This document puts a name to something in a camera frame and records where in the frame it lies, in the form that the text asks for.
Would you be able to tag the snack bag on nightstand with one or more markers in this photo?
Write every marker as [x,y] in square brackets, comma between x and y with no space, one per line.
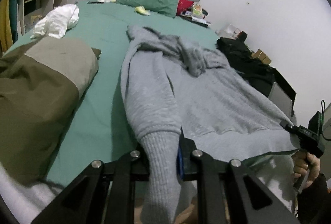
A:
[197,10]

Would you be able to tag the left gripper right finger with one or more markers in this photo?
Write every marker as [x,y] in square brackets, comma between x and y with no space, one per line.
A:
[195,165]

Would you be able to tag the black remote control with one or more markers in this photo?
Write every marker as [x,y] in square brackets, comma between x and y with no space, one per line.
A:
[94,2]

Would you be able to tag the white crumpled garment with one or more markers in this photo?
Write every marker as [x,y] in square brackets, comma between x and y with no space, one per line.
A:
[56,23]

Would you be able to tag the right hand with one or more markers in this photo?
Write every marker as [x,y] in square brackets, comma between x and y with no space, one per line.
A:
[306,166]

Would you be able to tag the beige wooden desk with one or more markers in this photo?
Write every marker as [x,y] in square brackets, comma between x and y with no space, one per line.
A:
[29,12]

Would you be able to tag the grey hoodie sweatshirt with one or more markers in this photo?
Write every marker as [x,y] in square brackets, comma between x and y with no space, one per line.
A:
[172,86]

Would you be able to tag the olive beige garment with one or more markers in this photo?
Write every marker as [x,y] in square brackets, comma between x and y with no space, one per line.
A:
[42,83]

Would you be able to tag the teal curtain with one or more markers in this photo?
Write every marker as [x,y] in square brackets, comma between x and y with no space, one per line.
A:
[13,19]

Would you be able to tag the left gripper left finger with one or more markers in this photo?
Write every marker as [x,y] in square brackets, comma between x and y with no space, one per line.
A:
[130,168]

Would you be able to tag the black clothes pile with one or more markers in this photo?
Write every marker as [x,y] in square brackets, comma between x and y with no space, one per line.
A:
[259,75]

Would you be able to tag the yellow curtain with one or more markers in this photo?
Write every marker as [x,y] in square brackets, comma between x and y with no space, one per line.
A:
[5,27]

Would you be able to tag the yellow crumpled item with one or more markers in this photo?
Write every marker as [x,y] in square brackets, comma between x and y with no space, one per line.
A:
[141,10]

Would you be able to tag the green bed sheet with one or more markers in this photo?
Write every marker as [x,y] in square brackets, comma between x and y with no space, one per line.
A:
[98,129]

